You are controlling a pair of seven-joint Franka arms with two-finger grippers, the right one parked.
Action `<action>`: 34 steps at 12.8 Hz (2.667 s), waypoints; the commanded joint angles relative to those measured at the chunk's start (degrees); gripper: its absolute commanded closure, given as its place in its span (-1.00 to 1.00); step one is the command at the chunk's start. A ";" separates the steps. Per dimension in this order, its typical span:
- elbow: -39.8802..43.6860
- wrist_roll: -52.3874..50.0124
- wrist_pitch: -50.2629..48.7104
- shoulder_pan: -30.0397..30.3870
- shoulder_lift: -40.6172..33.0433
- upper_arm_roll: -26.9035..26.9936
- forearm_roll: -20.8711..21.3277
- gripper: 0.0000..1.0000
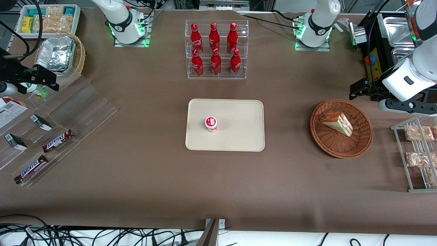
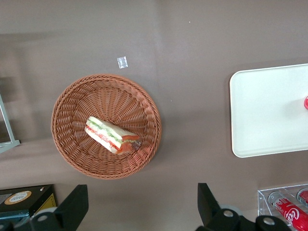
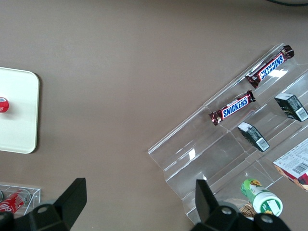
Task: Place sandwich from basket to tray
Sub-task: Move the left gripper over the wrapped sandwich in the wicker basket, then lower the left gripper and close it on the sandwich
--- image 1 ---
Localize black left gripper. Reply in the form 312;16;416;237
349;78;386;101

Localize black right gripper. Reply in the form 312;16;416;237
0;48;59;94

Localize triangular sandwich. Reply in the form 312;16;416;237
319;111;353;137

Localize tan wicker basket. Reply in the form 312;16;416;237
34;32;86;87

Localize round brown wicker basket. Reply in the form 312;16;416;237
310;99;373;159

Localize beige plastic tray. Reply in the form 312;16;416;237
185;99;265;152

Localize green white small bottle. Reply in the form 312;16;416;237
20;82;49;99

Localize silver foil containers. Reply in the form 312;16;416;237
36;36;76;72

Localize small black white box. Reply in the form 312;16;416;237
30;114;53;132
4;133;28;151

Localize clear acrylic stepped display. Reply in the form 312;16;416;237
0;75;118;188

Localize red white carton box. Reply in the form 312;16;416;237
0;97;28;128

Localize black food warmer unit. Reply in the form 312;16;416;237
357;10;437;101

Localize stainless steel pan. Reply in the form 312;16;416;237
391;48;419;65
383;16;415;48

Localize silver metal plate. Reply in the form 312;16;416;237
348;22;367;52

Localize clear cracker pack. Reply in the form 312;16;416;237
33;15;74;33
45;6;65;17

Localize snickers chocolate bar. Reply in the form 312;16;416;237
42;129;75;153
14;155;49;185

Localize white plastic bin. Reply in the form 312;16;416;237
15;4;81;40

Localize red cola bottle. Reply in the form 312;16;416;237
191;49;204;77
230;48;241;76
227;23;238;54
191;23;203;55
210;48;222;76
209;22;221;53

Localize brown table cover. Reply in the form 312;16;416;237
0;8;437;236

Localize clear acrylic bottle rack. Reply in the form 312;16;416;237
185;19;249;80

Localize red white yogurt cup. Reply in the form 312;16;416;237
205;116;218;133

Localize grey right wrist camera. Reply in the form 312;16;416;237
0;81;18;97

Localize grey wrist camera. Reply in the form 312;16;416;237
378;98;437;115
0;81;18;97

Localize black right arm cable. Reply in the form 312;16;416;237
0;0;44;63

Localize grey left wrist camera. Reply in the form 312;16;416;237
378;98;437;115

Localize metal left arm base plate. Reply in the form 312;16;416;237
295;14;331;52

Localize grey metal wire rack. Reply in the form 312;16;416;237
391;114;437;193

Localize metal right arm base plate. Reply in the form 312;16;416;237
114;10;154;47

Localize black table cable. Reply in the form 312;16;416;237
239;10;305;29

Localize black floor cable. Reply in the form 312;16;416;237
0;214;205;246

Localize aluminium frame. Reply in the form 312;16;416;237
172;0;273;12

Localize metal table bracket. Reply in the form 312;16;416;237
196;219;226;246

